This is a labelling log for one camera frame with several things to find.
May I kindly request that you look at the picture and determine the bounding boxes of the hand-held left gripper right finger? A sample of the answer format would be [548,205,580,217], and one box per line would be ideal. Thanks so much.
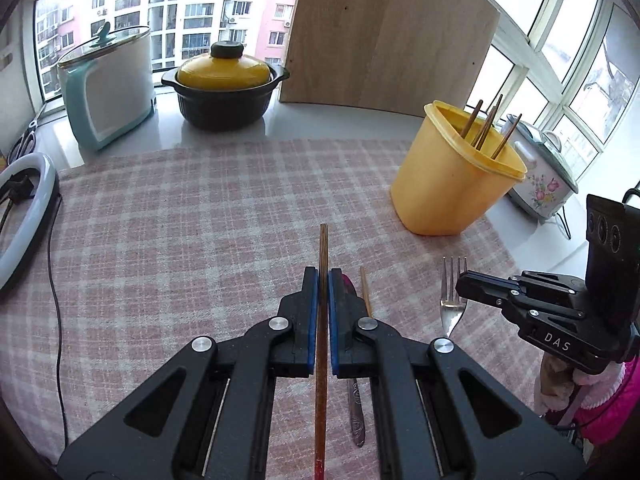
[327,269,586,480]

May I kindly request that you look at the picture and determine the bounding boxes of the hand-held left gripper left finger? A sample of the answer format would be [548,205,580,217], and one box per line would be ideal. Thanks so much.
[57,266,321,480]

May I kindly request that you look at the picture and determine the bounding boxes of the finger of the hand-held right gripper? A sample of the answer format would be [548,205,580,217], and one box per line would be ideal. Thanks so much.
[455,279,582,327]
[464,269,587,297]

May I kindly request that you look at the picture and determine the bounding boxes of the metal fork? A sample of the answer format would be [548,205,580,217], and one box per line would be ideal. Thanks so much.
[439,256,469,338]

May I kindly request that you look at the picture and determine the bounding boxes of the brown wooden chopstick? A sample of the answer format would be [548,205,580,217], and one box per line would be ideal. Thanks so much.
[474,106,497,150]
[461,99,484,140]
[359,266,376,320]
[477,93,504,151]
[490,113,523,160]
[312,223,330,480]

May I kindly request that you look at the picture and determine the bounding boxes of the yellow plastic container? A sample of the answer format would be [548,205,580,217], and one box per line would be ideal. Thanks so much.
[390,100,528,237]

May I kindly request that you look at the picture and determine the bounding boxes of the person's right forearm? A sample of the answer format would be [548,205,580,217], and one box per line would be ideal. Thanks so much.
[570,355,640,461]

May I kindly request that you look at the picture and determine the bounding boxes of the person's right hand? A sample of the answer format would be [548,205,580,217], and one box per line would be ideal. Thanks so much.
[534,359,577,414]

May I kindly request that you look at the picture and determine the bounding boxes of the white floral slow cooker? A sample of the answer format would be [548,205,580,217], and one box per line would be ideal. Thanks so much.
[502,125,580,222]

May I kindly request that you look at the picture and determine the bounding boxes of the metal spoon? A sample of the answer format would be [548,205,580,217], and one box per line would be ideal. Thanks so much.
[342,272,368,448]

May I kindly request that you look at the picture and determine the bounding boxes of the pink checked cloth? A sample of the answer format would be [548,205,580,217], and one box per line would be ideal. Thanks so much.
[0,137,551,480]

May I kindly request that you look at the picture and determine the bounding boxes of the grey slow cooker lid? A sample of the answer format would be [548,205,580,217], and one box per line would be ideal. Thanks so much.
[505,114,563,163]

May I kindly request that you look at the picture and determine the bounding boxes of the black casserole pot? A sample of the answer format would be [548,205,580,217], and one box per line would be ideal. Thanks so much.
[161,65,291,132]

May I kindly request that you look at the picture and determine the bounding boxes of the yellow casserole lid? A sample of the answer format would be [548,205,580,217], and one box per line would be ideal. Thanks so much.
[176,41,273,90]

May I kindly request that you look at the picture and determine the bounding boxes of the large light wooden board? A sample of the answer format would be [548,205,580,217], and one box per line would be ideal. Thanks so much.
[278,0,501,120]

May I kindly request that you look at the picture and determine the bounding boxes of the white teal electric pot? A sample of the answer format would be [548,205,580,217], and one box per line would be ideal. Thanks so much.
[56,30,157,152]

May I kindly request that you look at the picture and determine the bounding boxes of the scissors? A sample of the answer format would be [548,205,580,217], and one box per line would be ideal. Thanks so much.
[7,120,38,161]

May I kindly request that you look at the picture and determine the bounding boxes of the glass pot lid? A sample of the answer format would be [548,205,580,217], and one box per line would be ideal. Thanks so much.
[56,21,152,67]

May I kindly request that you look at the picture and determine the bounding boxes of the black cooker power cord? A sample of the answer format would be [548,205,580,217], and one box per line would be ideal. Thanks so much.
[554,205,574,240]

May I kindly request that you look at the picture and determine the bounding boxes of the white window frame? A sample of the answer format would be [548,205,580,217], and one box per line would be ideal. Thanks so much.
[0,0,640,201]

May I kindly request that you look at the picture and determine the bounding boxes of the black ring light cable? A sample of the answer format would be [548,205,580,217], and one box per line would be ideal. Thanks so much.
[46,192,71,441]

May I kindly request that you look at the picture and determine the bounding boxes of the white ring light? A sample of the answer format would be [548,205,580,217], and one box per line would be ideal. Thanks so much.
[0,152,62,293]

